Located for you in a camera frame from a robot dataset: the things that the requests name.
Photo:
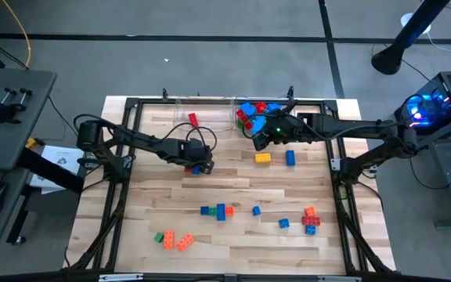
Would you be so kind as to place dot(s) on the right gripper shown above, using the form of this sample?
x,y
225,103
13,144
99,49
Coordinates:
x,y
288,131

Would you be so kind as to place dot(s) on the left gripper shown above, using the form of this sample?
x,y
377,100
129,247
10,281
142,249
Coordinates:
x,y
198,160

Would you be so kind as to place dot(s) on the small blue square block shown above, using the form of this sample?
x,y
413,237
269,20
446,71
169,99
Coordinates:
x,y
204,210
197,170
256,210
284,223
310,230

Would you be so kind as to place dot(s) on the large light blue long block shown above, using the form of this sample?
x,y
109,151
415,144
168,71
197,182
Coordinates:
x,y
258,122

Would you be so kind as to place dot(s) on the large red block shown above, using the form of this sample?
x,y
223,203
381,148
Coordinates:
x,y
245,119
260,107

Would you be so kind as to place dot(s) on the small yellow block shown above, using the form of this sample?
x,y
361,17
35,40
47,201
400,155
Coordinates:
x,y
262,157

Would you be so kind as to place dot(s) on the large green block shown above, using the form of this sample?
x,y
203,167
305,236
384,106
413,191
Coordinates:
x,y
239,124

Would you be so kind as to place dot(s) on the small green square block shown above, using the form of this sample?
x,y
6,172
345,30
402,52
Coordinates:
x,y
159,237
212,212

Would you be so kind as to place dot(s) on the small orange square block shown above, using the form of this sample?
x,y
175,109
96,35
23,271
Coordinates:
x,y
310,211
229,211

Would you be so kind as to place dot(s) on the small red long block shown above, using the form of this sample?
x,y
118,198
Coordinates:
x,y
311,220
193,119

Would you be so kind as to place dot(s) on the small orange long block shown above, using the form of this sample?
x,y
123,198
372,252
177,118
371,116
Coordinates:
x,y
185,242
168,239

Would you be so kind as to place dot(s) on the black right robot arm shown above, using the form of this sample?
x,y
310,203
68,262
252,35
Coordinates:
x,y
358,128

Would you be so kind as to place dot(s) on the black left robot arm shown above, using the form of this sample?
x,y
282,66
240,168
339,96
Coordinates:
x,y
143,140

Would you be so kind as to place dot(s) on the clear plastic bin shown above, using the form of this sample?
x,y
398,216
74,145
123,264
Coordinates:
x,y
249,134
217,117

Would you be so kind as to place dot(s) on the white paper sheet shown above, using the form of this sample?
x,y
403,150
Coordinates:
x,y
63,158

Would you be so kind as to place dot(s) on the black diagonal bar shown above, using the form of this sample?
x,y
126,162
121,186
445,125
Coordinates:
x,y
49,170

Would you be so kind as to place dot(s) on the black pole stand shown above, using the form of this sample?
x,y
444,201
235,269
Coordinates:
x,y
409,35

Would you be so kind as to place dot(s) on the white round base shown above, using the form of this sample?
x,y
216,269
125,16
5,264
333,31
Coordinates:
x,y
406,18

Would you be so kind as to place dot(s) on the grey metal stand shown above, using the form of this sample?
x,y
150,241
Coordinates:
x,y
442,172

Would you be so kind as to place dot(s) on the small yellow object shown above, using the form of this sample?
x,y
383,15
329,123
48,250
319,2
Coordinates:
x,y
31,143

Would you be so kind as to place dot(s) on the grey side desk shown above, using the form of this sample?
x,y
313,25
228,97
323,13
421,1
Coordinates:
x,y
6,137

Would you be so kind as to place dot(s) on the black desk clamp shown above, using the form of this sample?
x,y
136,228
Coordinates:
x,y
6,111

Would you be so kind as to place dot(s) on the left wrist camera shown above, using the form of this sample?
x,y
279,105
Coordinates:
x,y
196,145

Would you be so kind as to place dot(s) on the black frame clip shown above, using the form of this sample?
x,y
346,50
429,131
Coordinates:
x,y
164,94
290,92

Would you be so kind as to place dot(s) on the black metal table frame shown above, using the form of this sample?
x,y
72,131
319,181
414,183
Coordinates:
x,y
309,102

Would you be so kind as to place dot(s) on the white arm base bracket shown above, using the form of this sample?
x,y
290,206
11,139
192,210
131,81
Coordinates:
x,y
335,164

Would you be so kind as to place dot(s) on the silver metal bracket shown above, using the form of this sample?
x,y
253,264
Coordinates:
x,y
120,277
339,279

